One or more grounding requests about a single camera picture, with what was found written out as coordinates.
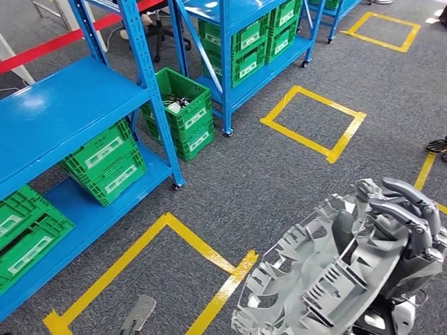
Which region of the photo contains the blue metal shelf rack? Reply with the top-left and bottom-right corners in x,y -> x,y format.
167,0 -> 328,137
0,0 -> 186,322
307,0 -> 362,45

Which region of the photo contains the black mesh cylinder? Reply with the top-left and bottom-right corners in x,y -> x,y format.
426,136 -> 447,163

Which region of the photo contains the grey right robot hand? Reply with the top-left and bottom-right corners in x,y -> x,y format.
331,177 -> 447,302

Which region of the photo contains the grey left wrist camera bracket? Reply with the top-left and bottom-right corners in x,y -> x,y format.
119,295 -> 157,335

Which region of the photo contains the white desk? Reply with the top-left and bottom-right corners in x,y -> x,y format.
0,0 -> 107,87

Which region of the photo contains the silver plastic wheel hubcap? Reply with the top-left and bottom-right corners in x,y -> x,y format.
231,177 -> 420,335

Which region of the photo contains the red barrier tape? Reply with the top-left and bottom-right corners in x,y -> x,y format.
0,0 -> 165,75

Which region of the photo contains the green plastic crate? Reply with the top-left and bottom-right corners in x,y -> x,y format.
0,184 -> 75,297
140,67 -> 215,163
198,13 -> 270,89
265,0 -> 303,66
59,119 -> 147,207

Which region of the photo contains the yellow floor tape square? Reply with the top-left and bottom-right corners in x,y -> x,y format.
42,212 -> 259,335

